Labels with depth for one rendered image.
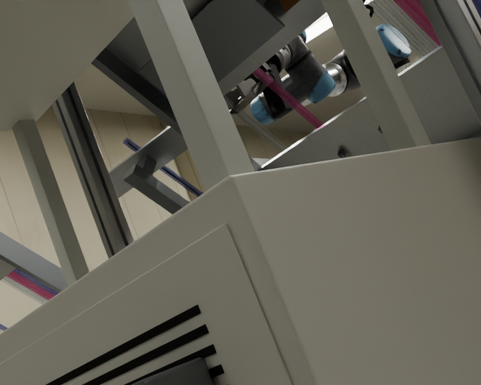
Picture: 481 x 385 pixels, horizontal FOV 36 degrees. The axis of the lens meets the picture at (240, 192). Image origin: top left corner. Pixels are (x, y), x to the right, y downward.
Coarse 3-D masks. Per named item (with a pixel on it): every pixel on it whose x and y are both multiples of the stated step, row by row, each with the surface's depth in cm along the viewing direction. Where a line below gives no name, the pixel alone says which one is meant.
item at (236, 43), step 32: (192, 0) 135; (224, 0) 129; (256, 0) 127; (320, 0) 128; (128, 32) 144; (224, 32) 133; (256, 32) 132; (288, 32) 135; (128, 64) 150; (224, 64) 139; (256, 64) 142
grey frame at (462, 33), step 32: (448, 0) 84; (448, 32) 84; (480, 32) 84; (480, 64) 82; (64, 96) 139; (480, 96) 83; (64, 128) 139; (96, 160) 138; (96, 192) 135; (96, 224) 136
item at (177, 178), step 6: (126, 138) 174; (126, 144) 175; (132, 144) 175; (162, 168) 179; (168, 168) 180; (168, 174) 180; (174, 174) 180; (180, 180) 181; (186, 186) 183; (192, 186) 183; (192, 192) 184; (198, 192) 184
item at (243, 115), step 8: (224, 96) 152; (232, 104) 152; (240, 112) 153; (248, 120) 154; (256, 128) 155; (264, 128) 156; (264, 136) 156; (272, 136) 156; (272, 144) 157; (280, 144) 157
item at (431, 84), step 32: (416, 64) 133; (448, 64) 131; (416, 96) 137; (448, 96) 136; (320, 128) 149; (352, 128) 147; (448, 128) 141; (480, 128) 139; (288, 160) 157; (320, 160) 155
